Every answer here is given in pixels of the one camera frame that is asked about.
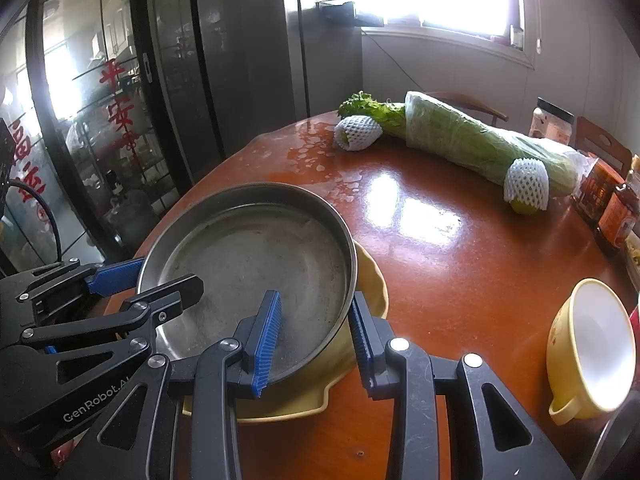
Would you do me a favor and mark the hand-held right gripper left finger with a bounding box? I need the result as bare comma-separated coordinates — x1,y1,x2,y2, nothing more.
57,303,283,480

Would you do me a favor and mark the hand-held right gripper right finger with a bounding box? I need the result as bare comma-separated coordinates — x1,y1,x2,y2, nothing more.
348,291,576,480

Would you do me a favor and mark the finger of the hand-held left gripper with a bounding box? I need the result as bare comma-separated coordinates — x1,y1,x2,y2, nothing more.
20,274,205,356
15,257,146,317

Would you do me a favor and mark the yellow shell-shaped plate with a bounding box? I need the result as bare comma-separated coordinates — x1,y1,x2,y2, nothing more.
182,240,390,423

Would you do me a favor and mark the round stainless steel plate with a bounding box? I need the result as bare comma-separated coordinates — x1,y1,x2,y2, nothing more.
136,183,358,386

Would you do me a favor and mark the yellow bowl with handle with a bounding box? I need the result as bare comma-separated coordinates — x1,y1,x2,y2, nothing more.
546,277,637,426

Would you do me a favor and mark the large stainless steel bowl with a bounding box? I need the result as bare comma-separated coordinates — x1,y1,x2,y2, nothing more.
587,400,640,480

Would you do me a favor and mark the glass door with red decals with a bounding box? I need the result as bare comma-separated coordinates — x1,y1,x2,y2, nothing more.
0,0,166,271

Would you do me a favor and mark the fruit in white foam net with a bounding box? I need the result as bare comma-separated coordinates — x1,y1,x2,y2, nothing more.
502,157,550,217
332,115,383,152

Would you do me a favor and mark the wrapped napa cabbage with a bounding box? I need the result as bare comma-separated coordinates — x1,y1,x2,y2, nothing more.
404,91,588,198

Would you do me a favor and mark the green leaf lettuce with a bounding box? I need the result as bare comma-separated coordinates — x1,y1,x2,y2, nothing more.
337,91,407,137

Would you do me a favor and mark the grey refrigerator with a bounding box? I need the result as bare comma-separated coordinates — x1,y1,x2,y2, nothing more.
147,0,363,186

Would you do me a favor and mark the wooden armchair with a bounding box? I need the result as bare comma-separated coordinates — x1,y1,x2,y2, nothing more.
425,91,508,128

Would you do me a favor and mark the red sauce jar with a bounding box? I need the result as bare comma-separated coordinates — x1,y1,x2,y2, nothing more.
572,157,626,226

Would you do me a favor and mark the brown sauce bottle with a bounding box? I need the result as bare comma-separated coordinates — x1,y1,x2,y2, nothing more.
595,155,640,256

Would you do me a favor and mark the white plate of food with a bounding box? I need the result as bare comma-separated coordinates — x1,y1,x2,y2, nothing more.
622,232,640,291

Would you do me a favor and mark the clear jar with black lid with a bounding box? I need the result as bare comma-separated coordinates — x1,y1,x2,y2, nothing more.
530,97,575,143

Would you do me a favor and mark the wooden chair with flat back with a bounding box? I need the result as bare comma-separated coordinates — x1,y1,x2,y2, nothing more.
574,116,633,173

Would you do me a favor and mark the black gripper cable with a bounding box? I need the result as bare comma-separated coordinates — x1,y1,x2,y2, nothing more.
5,180,66,266

